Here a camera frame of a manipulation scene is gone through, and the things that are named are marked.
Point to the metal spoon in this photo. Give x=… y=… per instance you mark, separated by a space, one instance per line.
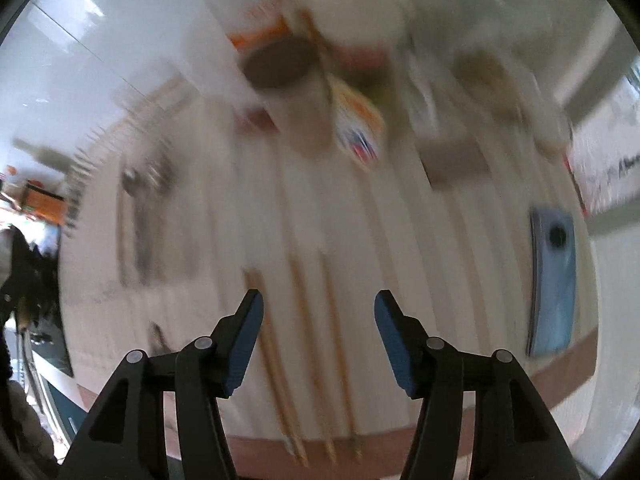
x=132 y=181
x=165 y=175

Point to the row of wooden chopsticks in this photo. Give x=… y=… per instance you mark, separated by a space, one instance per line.
x=283 y=410

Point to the blue kitchen cabinet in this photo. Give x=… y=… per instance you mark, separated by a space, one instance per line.
x=67 y=412

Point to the person's left forearm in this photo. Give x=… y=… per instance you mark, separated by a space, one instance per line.
x=22 y=420

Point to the yellow white seasoning box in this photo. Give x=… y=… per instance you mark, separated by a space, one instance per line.
x=357 y=130

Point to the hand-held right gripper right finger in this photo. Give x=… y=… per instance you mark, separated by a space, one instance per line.
x=395 y=345

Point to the small flat brown packet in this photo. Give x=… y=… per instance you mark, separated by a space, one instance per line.
x=452 y=160

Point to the blue smartphone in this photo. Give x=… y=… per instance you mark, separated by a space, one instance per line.
x=552 y=290

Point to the clear plastic bag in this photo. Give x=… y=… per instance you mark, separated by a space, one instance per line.
x=500 y=85

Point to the window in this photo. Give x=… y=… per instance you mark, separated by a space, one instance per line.
x=610 y=170

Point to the brown lid jar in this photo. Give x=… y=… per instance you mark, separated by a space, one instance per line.
x=300 y=120

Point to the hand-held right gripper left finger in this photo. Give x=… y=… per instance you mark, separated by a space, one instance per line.
x=245 y=340

